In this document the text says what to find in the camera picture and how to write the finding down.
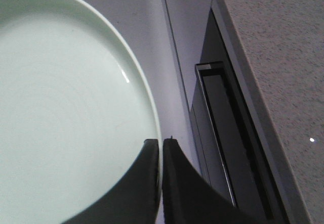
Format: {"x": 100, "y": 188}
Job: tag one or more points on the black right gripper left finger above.
{"x": 135, "y": 197}

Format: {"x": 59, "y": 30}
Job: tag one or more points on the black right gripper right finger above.
{"x": 187, "y": 198}

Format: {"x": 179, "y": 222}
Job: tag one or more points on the grey kitchen drawer cabinet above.
{"x": 238, "y": 153}

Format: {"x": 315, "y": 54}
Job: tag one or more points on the light green round plate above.
{"x": 75, "y": 109}

